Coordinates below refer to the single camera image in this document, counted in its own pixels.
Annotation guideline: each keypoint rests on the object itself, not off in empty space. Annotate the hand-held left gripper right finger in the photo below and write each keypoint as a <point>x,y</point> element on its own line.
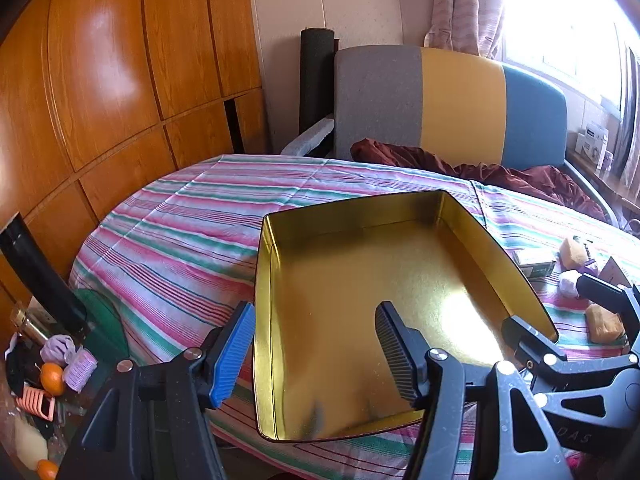
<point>395,350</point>

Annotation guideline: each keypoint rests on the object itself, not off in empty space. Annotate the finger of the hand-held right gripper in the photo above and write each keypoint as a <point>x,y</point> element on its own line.
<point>530,337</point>
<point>600,290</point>

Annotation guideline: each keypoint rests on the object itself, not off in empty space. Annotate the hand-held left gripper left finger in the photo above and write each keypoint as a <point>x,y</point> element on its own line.
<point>232,355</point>

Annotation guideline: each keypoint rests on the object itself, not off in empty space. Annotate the green cracker packet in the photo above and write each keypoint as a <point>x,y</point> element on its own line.
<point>535,262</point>

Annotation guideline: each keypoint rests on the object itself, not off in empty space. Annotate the gold-lined maroon tin box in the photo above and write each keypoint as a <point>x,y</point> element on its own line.
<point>350,285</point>

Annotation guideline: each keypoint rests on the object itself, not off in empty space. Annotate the brown packet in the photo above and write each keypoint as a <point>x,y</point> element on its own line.
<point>614,274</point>

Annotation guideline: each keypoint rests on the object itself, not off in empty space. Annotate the tan snack packet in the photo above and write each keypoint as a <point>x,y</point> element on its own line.
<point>602,322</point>

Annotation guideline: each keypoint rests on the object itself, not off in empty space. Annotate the purple snack packet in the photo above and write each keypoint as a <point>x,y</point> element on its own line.
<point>567,282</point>

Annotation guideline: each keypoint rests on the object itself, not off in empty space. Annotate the yellow snack packet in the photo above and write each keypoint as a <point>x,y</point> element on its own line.
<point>574,252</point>

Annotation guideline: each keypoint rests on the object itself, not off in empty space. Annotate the wooden desk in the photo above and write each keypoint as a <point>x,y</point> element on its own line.
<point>620,195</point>

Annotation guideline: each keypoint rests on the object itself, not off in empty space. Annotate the maroon blanket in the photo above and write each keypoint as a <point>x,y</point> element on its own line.
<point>525,180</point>

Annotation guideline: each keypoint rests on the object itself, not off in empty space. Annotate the white carton box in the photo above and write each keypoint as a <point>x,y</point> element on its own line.
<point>592,145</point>

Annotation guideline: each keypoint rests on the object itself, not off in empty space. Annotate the purple hair roller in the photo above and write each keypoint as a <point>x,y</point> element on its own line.
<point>81,370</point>

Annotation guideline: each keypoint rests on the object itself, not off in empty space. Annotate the lavender hair claw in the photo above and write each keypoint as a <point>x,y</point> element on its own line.
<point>57,350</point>

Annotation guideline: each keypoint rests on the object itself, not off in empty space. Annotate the orange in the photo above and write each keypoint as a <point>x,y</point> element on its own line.
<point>48,470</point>
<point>52,379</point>

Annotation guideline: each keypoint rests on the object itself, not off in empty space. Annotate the patterned beige curtain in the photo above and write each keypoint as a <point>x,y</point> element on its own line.
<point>631,110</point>
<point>465,5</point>

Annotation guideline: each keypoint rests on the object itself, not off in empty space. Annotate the black tube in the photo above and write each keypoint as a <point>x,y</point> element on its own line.
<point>45,280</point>

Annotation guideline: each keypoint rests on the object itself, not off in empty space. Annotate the pink plastic hair clip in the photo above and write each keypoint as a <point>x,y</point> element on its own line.
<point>36,402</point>

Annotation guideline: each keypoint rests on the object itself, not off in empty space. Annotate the gold-capped bottle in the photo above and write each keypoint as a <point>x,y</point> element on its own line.
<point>30,325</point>

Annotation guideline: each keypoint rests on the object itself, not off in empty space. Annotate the black cloth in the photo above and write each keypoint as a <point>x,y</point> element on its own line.
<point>20,367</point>

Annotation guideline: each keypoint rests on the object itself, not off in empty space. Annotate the cream bottle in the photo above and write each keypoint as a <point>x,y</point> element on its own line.
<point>30,442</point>

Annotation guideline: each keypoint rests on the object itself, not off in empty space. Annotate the grey yellow blue armchair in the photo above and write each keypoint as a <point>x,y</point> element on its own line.
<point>380,100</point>

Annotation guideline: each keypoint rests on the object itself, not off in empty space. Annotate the window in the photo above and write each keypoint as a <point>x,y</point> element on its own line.
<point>560,20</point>

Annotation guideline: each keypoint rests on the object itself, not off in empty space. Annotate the black rolled mat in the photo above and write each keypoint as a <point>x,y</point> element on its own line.
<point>315,85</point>

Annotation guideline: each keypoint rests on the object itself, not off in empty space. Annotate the wooden wardrobe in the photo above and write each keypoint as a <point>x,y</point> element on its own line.
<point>100,60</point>

